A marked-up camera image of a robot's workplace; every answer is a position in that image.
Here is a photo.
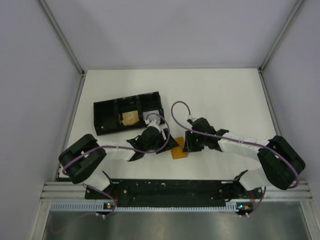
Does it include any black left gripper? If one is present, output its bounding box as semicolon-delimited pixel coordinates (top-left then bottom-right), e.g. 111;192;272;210
145;128;179;154

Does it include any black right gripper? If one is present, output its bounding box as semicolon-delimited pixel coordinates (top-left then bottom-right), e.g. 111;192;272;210
183;130;207;153

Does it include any yellow leather card holder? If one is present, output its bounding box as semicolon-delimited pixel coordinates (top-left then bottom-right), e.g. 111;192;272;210
171;136;189;160

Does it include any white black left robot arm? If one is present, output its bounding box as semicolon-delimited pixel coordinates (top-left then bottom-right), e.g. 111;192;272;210
58;126;180;199

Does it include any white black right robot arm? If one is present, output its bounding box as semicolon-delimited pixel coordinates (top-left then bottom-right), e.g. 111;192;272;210
183;117;306;198

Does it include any silver card in tray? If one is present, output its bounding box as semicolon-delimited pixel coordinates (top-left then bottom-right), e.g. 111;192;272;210
142;110;161;124

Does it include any orange card in tray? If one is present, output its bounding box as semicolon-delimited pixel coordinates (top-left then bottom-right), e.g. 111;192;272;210
121;110;139;126

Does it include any black three-compartment tray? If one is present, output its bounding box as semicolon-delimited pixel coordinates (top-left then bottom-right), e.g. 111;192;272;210
93;91;164;136

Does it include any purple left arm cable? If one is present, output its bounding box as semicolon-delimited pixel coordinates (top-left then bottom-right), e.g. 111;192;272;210
61;113;172;221

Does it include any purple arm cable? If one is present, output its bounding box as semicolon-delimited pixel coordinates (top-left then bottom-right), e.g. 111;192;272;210
61;113;172;221
170;101;301;218

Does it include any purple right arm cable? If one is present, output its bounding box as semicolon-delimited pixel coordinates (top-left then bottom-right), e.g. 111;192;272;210
170;101;301;218

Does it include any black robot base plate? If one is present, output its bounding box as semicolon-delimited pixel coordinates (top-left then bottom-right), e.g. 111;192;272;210
84;177;265;208

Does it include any grey slotted cable duct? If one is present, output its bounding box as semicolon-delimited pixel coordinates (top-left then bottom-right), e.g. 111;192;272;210
50;201;252;213

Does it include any aluminium front frame rail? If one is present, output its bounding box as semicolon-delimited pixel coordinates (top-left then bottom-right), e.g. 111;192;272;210
40;181;313;202

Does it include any aluminium frame post left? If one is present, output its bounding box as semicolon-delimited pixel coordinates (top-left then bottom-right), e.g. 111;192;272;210
37;0;87;76

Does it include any aluminium frame post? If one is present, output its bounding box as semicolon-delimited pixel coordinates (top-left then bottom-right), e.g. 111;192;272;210
37;0;87;76
258;0;307;73

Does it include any aluminium frame post right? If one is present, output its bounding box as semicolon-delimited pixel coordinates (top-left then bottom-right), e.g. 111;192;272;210
258;0;307;73

